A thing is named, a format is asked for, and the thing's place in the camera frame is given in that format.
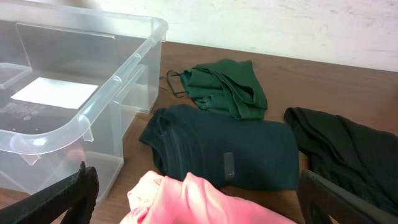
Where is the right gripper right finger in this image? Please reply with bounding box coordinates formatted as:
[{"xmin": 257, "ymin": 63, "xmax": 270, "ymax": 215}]
[{"xmin": 297, "ymin": 169, "xmax": 397, "ymax": 224}]

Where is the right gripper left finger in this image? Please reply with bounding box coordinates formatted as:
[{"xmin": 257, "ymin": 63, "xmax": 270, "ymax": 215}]
[{"xmin": 1, "ymin": 162, "xmax": 99, "ymax": 224}]

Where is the black garment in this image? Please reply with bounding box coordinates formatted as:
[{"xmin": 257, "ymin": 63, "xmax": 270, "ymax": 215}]
[{"xmin": 284, "ymin": 107, "xmax": 397, "ymax": 215}]

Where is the dark navy shirt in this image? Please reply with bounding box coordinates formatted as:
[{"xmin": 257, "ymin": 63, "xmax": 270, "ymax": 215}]
[{"xmin": 139, "ymin": 105, "xmax": 299, "ymax": 190}]

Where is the dark green garment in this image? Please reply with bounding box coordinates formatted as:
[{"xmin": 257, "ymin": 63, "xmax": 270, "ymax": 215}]
[{"xmin": 164, "ymin": 59, "xmax": 268, "ymax": 120}]

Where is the pink printed t-shirt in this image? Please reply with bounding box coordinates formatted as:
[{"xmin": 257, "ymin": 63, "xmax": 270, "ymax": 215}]
[{"xmin": 121, "ymin": 170, "xmax": 293, "ymax": 224}]

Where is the clear plastic storage bin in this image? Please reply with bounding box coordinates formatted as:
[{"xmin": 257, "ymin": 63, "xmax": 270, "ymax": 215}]
[{"xmin": 1, "ymin": 1, "xmax": 169, "ymax": 203}]

